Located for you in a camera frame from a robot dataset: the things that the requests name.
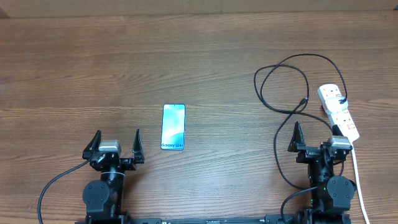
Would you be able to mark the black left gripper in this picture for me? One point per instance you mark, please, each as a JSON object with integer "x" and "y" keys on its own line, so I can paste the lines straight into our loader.
{"x": 129, "y": 163}

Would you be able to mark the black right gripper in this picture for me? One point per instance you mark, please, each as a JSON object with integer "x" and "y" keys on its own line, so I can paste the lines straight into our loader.
{"x": 306, "y": 152}

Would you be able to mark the Samsung Galaxy smartphone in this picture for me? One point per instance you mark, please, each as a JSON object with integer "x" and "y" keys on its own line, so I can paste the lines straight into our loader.
{"x": 173, "y": 127}

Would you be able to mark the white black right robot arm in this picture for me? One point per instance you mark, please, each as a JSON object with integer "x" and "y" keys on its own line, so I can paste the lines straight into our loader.
{"x": 331, "y": 194}

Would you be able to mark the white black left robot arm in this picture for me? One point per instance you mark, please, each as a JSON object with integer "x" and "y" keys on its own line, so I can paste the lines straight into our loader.
{"x": 104, "y": 197}

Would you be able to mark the white charger plug adapter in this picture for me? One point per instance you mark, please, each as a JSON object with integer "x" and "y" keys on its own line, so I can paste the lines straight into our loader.
{"x": 335, "y": 104}

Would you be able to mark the white power strip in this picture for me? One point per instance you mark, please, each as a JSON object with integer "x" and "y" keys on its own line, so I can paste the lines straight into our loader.
{"x": 343, "y": 119}

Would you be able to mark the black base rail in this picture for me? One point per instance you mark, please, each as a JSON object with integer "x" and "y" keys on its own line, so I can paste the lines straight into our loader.
{"x": 268, "y": 219}

